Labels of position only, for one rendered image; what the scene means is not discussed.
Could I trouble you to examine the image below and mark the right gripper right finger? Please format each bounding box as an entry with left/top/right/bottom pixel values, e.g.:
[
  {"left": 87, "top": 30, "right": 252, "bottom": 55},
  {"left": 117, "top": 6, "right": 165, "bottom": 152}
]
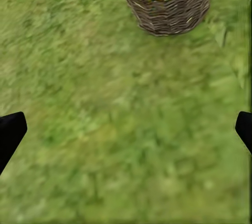
[{"left": 235, "top": 111, "right": 252, "bottom": 154}]

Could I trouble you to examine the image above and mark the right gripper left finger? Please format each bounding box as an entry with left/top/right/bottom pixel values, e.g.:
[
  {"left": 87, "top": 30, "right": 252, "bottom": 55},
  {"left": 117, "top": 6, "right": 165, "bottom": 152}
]
[{"left": 0, "top": 111, "right": 27, "bottom": 174}]

